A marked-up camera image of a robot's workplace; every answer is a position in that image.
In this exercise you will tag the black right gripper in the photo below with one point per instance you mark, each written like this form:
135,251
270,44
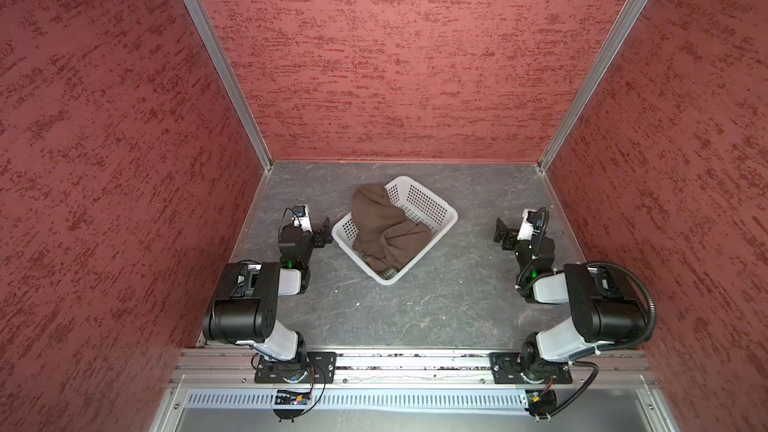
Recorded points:
509,237

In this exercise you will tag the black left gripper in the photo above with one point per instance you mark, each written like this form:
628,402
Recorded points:
320,236

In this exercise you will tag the brown trousers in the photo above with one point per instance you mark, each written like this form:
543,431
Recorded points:
386,238

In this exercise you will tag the white plastic basket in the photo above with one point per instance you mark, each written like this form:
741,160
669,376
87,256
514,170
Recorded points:
419,204

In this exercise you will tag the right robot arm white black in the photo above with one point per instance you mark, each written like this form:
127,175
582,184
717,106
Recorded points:
609,307

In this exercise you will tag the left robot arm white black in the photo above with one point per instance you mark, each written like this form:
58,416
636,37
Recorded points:
243,310

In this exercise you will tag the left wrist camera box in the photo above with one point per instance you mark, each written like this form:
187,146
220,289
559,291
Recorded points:
301,217

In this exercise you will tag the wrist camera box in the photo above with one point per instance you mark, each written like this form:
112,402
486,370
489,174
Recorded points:
534,223
301,217

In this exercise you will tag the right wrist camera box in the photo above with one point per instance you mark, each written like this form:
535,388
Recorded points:
534,223

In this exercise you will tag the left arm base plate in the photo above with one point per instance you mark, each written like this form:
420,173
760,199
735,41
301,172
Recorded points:
314,367

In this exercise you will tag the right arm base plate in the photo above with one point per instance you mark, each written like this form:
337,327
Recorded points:
514,368

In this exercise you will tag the perforated white cable duct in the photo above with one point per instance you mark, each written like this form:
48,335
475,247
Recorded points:
505,402

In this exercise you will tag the aluminium front rail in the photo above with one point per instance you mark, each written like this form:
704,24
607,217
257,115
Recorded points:
377,367

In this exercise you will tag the left aluminium corner post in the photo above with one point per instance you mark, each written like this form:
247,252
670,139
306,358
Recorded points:
217,54

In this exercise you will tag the aluminium corner post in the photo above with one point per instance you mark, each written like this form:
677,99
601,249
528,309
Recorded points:
217,54
619,31

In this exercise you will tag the right aluminium corner post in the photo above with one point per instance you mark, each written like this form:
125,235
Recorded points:
619,31

